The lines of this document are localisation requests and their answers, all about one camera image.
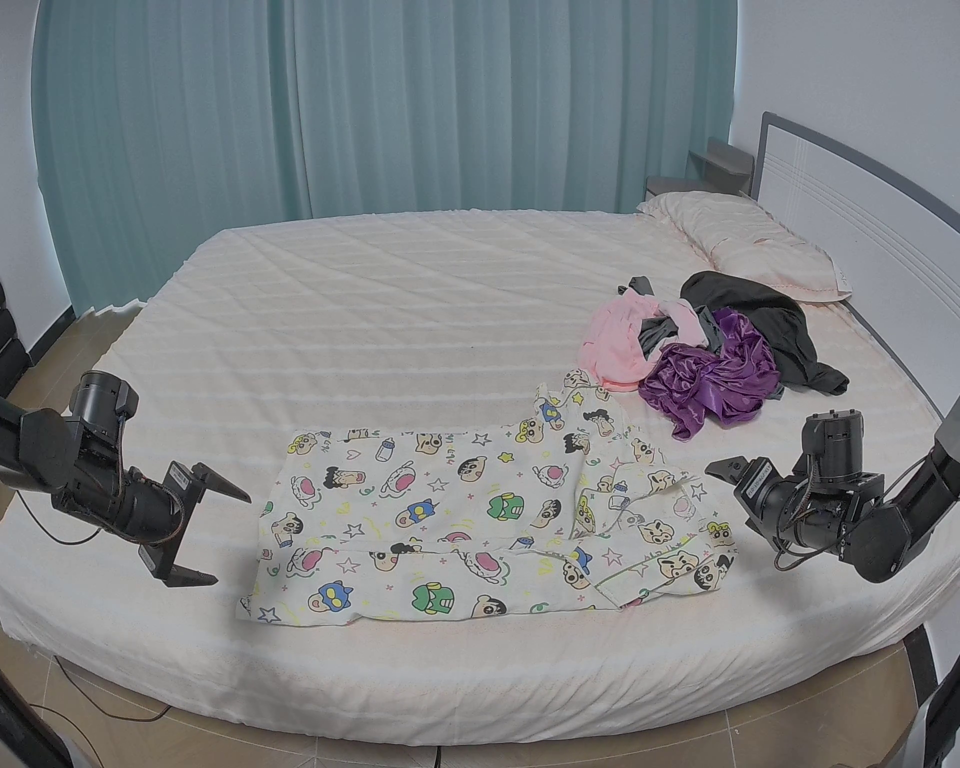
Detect black garment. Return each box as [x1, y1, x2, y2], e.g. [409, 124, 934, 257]
[678, 271, 851, 397]

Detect grey garment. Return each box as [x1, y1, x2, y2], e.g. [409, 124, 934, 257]
[616, 276, 725, 360]

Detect pink garment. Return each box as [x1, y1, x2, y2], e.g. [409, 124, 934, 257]
[579, 291, 702, 391]

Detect purple satin garment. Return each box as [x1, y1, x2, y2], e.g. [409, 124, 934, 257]
[639, 309, 781, 442]

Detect blue-green curtain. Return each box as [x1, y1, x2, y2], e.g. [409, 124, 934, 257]
[288, 0, 740, 219]
[30, 0, 312, 316]

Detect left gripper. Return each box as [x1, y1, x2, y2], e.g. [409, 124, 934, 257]
[111, 462, 252, 591]

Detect black cable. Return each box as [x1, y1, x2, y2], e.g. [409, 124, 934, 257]
[22, 652, 166, 723]

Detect dark grey chest of drawers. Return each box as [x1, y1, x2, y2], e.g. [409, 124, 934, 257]
[0, 281, 33, 391]

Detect bed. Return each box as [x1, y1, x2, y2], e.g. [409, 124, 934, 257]
[0, 112, 960, 751]

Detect white printed pyjama top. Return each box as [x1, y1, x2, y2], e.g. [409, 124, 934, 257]
[236, 367, 740, 625]

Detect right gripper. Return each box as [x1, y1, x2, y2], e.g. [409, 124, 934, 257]
[704, 455, 808, 538]

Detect grey bedside table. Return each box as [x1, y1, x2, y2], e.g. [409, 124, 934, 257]
[645, 137, 755, 198]

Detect pale pink pillow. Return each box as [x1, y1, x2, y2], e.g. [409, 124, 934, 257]
[636, 191, 854, 305]

